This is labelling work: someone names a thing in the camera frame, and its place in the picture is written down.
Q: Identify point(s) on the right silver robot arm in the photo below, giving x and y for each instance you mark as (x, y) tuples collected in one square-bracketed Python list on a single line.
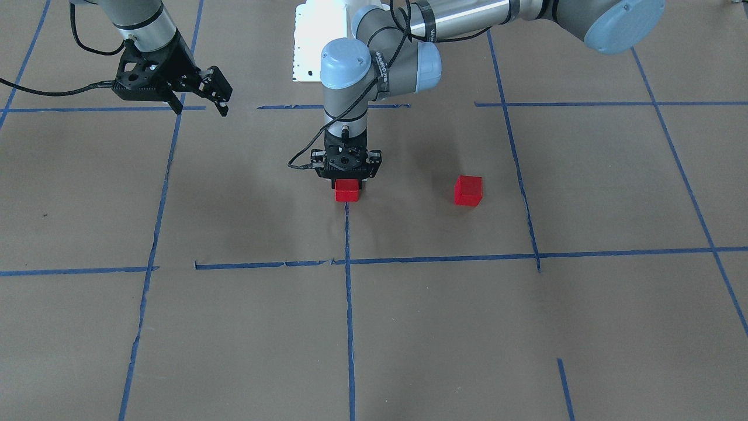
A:
[(147, 23)]

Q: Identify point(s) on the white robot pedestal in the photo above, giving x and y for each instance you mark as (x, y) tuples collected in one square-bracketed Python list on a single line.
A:
[(316, 24)]

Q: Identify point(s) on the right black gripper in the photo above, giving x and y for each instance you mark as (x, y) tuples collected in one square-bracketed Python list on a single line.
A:
[(179, 66)]

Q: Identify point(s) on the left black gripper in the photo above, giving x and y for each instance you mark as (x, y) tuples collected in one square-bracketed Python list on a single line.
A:
[(374, 158)]

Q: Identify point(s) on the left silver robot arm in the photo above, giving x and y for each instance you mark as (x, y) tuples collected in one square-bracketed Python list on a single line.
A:
[(393, 51)]

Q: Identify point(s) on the red cube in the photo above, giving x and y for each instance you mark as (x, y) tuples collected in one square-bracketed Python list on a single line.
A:
[(347, 195), (346, 184), (468, 191)]

